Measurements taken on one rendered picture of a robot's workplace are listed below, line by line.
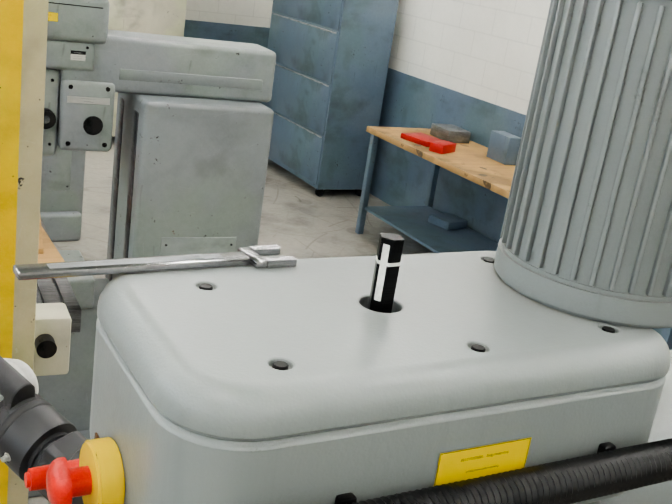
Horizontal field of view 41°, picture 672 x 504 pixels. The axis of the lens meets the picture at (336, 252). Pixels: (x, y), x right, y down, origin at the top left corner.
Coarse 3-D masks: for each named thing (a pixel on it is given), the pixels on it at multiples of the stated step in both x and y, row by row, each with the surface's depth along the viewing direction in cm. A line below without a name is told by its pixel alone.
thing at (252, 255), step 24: (24, 264) 71; (48, 264) 72; (72, 264) 73; (96, 264) 73; (120, 264) 74; (144, 264) 75; (168, 264) 76; (192, 264) 77; (216, 264) 78; (240, 264) 80; (264, 264) 80; (288, 264) 81
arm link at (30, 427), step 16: (32, 416) 111; (48, 416) 111; (16, 432) 109; (32, 432) 109; (48, 432) 110; (64, 432) 112; (0, 448) 110; (16, 448) 109; (32, 448) 109; (48, 448) 108; (64, 448) 108; (80, 448) 109; (16, 464) 109; (32, 464) 110; (48, 464) 108; (80, 496) 108
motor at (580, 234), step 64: (576, 0) 77; (640, 0) 72; (576, 64) 77; (640, 64) 73; (576, 128) 77; (640, 128) 74; (512, 192) 86; (576, 192) 78; (640, 192) 76; (512, 256) 85; (576, 256) 79; (640, 256) 77; (640, 320) 79
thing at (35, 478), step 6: (72, 462) 79; (78, 462) 79; (30, 468) 77; (36, 468) 77; (42, 468) 78; (24, 474) 78; (30, 474) 77; (36, 474) 77; (42, 474) 77; (24, 480) 78; (30, 480) 77; (36, 480) 77; (42, 480) 77; (30, 486) 77; (36, 486) 77; (42, 486) 77
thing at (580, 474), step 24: (600, 456) 74; (624, 456) 75; (648, 456) 76; (480, 480) 68; (504, 480) 68; (528, 480) 69; (552, 480) 70; (576, 480) 71; (600, 480) 72; (624, 480) 74; (648, 480) 75
